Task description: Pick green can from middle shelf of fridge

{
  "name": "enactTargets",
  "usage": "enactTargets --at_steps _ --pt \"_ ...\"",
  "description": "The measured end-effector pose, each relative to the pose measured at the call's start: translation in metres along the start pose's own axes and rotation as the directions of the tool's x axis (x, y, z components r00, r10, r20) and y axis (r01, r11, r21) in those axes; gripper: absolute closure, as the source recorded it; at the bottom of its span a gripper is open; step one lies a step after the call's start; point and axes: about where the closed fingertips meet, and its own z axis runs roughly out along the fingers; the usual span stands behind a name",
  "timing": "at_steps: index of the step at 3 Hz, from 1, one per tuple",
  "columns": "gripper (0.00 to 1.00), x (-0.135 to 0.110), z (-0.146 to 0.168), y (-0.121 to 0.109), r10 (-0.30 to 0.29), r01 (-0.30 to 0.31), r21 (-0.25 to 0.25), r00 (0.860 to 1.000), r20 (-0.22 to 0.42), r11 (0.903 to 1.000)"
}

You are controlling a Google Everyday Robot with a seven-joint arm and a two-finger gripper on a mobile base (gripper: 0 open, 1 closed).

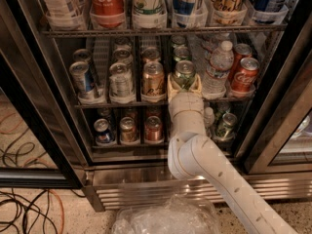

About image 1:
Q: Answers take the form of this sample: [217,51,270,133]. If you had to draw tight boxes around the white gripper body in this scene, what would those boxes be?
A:
[169,92,204,118]

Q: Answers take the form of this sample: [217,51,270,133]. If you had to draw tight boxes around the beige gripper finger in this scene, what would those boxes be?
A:
[189,74,202,94]
[167,74,179,100]

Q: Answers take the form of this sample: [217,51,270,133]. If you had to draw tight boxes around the green soda can front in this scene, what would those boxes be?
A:
[173,60,196,90]

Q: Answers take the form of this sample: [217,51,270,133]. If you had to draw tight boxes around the green soda can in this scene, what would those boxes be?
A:
[171,35,186,48]
[173,60,196,90]
[173,46,191,63]

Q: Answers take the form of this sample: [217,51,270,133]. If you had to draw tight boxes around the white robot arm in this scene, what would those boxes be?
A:
[167,78,297,234]

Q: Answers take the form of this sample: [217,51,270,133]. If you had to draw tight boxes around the clear water bottle middle shelf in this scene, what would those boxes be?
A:
[202,40,234,95]

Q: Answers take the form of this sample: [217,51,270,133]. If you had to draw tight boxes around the gold soda can front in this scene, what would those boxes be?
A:
[142,61,165,97]

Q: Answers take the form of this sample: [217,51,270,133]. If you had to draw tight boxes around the gold soda can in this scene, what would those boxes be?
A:
[142,61,165,97]
[141,47,161,63]

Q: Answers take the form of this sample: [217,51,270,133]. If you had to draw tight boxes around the small water bottle bottom shelf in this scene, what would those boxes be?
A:
[204,107,215,137]

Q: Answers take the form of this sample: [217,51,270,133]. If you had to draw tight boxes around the red can bottom shelf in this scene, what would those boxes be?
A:
[144,116,163,141]

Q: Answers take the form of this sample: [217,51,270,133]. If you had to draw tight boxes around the gold soda can rear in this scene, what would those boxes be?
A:
[141,47,161,63]

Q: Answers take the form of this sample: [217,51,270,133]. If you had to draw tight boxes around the green can bottom shelf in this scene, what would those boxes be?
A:
[214,113,237,138]

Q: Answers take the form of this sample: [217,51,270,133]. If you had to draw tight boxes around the red cola can front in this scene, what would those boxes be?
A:
[231,58,259,93]

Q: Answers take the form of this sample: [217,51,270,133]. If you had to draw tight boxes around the red cola can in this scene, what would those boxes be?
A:
[228,43,253,82]
[231,58,259,93]

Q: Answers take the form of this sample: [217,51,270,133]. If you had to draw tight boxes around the green soda can rear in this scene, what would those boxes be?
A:
[171,35,186,48]

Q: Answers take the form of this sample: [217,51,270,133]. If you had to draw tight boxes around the white silver can front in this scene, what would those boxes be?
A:
[109,62,133,98]

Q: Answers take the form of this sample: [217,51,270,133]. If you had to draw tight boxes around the white silver can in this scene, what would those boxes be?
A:
[113,48,134,68]
[113,36,132,51]
[109,62,133,98]

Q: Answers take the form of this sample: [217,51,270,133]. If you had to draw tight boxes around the red cola can rear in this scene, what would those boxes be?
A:
[228,43,253,82]

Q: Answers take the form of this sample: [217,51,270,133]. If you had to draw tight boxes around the gold can bottom shelf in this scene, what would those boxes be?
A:
[120,116,137,142]

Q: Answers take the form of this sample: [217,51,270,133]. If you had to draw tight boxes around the white silver can rear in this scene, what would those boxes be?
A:
[113,36,132,51]

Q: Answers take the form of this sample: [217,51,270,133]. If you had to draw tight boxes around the blue can bottom shelf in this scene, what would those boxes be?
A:
[94,118,115,144]

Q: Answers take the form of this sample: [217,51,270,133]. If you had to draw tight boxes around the blue silver can front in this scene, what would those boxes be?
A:
[69,61,98,99]

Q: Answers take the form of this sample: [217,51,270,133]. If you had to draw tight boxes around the white green bottle top shelf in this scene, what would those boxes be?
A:
[133,0,166,17]

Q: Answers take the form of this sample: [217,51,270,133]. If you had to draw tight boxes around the right glass fridge door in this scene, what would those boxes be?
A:
[235,17,312,176]

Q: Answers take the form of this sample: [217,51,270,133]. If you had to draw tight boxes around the glass fridge door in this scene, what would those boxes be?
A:
[0,0,90,188]
[235,17,312,176]

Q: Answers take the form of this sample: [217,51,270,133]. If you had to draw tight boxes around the blue silver can rear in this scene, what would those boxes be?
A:
[73,49,94,67]

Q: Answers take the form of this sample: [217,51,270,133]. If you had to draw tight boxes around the red cola bottle top shelf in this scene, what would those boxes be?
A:
[92,0,124,28]

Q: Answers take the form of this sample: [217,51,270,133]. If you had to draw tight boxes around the stainless fridge base grille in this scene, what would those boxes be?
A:
[82,162,312,212]

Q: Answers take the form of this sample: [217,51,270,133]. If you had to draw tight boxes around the white label bottle top shelf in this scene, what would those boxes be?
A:
[37,0,88,19]

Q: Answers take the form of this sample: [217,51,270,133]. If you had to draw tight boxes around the left glass fridge door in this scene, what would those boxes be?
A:
[0,0,90,188]

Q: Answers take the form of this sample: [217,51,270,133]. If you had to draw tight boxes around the clear plastic bag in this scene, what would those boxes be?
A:
[111,195,221,234]

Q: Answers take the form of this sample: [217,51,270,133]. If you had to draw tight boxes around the middle wire shelf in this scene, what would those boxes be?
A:
[74,97,253,109]

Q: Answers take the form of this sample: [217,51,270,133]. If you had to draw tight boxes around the wire shelf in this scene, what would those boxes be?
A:
[74,97,253,109]
[42,24,287,38]

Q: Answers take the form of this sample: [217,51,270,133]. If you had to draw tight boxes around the top wire shelf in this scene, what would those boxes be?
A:
[42,24,287,38]

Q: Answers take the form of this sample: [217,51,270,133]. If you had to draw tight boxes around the orange cable on floor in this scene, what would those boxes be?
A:
[48,188,65,234]

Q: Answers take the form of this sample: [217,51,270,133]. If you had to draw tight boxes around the black cables on floor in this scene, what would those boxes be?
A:
[0,188,86,234]

